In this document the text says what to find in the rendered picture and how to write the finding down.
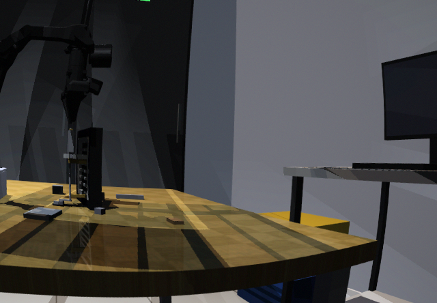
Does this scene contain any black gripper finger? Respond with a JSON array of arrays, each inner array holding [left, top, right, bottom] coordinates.
[[62, 99, 72, 124], [66, 93, 87, 122]]

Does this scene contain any white flat bar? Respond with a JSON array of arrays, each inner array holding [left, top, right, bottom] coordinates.
[[116, 194, 144, 199]]

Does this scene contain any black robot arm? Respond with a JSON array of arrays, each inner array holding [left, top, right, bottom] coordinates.
[[0, 24, 113, 96]]

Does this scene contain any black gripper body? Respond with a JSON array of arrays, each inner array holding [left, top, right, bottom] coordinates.
[[61, 66, 90, 100]]

